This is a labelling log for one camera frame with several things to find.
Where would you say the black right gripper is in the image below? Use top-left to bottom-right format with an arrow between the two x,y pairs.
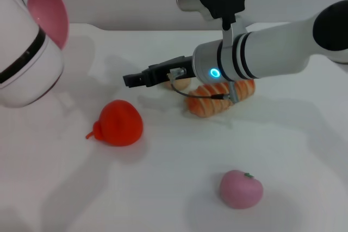
122,55 -> 197,89

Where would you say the orange squishy toy fruit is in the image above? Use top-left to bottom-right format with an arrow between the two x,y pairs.
85,99 -> 144,147

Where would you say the pink plastic bowl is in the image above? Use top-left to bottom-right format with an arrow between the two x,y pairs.
27,0 -> 70,51

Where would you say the beige round toy bun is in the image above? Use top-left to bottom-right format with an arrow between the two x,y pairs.
164,78 -> 192,90

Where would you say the striped toy bread roll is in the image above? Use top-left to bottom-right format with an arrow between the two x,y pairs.
185,79 -> 257,119

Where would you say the pink toy apple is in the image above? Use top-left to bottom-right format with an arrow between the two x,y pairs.
219,170 -> 264,211

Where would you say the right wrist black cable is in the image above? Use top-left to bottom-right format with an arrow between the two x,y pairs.
166,67 -> 239,105

